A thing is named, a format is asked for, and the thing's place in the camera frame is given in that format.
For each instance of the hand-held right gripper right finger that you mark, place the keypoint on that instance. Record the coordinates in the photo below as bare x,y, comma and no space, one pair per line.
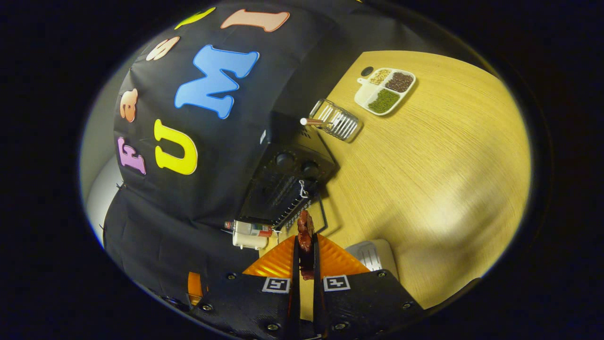
358,307

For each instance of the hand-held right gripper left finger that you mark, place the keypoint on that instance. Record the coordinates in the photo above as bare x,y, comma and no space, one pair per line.
264,307

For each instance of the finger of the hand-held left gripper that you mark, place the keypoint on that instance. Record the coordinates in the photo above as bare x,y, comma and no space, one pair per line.
194,288

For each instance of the brown steak piece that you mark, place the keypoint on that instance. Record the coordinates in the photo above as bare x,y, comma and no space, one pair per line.
305,236

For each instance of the black electric oven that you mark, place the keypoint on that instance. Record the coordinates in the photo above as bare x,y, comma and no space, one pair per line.
283,189

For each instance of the black oven knob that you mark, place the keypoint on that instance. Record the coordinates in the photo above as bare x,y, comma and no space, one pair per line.
284,159
310,169

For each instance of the white plate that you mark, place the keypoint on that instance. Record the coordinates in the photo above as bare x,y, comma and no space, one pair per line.
377,255

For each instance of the white toaster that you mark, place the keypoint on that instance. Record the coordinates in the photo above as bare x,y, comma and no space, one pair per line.
247,242

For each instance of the clear plastic water bottle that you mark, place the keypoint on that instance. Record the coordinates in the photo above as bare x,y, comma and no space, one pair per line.
250,229

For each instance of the clear ribbed glass cup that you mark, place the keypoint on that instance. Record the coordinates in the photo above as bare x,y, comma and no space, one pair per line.
342,123

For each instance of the brown stick with white tip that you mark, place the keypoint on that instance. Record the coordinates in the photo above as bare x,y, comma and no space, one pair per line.
314,121

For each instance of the green beans pile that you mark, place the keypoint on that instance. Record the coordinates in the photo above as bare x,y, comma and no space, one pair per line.
383,101

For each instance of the white divided dish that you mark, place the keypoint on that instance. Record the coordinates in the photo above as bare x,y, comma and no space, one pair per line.
363,94

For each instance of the dark red beans pile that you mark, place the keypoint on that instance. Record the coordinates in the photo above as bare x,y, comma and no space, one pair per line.
399,81

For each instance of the yellow beans pile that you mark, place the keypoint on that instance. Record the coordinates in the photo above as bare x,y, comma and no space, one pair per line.
380,76

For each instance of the small dark round object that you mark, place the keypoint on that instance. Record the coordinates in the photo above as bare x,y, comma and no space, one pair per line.
367,71

